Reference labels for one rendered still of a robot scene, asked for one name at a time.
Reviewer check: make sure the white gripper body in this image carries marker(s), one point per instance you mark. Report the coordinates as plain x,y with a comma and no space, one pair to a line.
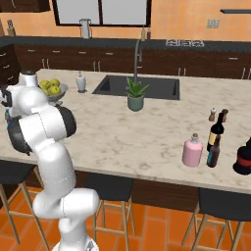
9,114

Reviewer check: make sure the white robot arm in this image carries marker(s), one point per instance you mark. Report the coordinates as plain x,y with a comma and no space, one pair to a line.
52,163

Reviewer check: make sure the green apple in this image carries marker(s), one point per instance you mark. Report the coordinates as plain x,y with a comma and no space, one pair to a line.
55,90
45,91
44,84
54,82

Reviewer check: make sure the black wooden-legged bar stool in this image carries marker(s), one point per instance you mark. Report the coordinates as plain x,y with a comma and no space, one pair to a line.
109,186
225,204
13,171

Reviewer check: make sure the grey fruit bowl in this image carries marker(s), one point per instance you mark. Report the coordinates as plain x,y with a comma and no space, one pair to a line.
62,89

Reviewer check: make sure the white ceramic vase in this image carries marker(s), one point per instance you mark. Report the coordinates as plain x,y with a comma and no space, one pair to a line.
80,82

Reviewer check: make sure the grey metal jug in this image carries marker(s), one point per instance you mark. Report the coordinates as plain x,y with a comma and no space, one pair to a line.
86,28

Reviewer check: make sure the dark brown base cupboards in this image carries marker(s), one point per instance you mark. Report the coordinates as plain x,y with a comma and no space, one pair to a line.
114,60

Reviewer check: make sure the grey-green plant pot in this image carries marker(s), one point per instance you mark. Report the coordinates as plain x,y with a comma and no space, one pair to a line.
135,103

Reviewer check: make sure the green leafy plant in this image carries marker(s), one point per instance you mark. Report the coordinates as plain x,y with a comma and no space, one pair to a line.
136,89

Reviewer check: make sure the grey tall tap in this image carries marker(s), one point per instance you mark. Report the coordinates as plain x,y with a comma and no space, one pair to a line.
136,62

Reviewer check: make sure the black framed window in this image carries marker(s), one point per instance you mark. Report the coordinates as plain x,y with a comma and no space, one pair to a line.
101,11

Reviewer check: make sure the dark sink basin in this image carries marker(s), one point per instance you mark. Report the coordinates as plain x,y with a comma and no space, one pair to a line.
147,85

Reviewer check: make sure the olive green slim bottle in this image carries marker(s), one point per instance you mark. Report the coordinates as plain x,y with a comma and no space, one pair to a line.
142,33

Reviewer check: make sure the dark brown slim bottle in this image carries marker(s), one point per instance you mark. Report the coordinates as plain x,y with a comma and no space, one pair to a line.
148,33

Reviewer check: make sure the pink bottle with cork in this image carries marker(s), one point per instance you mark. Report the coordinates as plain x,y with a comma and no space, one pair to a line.
192,153

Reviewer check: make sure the hob with white rings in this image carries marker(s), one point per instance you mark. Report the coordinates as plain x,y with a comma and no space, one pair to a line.
185,42

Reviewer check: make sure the white salt shaker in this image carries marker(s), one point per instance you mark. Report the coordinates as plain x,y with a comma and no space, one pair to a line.
212,114

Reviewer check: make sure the dark wine bottle yellow label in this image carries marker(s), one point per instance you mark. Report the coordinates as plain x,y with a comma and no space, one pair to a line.
216,131

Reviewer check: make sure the small brown glass bottle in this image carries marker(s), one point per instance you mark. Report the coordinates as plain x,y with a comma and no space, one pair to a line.
213,153

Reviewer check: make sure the brown pepper shaker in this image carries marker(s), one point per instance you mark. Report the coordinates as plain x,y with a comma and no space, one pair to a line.
225,114

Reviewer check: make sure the black bottle red band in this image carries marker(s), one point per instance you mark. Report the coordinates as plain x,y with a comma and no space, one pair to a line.
243,160

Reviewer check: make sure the dark brown wall cupboard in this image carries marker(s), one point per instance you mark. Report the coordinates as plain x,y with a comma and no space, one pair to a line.
24,5

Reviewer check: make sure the grey wall socket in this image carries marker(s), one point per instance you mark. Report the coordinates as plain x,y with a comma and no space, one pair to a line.
213,23

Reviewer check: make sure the dark wall shelf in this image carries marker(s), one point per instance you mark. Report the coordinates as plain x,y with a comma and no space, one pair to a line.
235,11

